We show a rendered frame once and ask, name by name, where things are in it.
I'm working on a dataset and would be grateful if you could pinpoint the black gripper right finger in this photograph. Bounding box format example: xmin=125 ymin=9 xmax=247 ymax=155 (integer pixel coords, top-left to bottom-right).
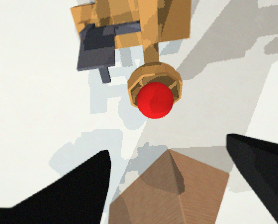
xmin=226 ymin=133 xmax=278 ymax=224

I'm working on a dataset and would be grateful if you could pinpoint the red ball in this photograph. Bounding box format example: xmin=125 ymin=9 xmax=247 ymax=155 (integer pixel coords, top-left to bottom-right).
xmin=137 ymin=82 xmax=174 ymax=119

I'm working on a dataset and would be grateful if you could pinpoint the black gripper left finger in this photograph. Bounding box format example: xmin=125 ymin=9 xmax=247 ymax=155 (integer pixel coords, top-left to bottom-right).
xmin=0 ymin=150 xmax=111 ymax=224

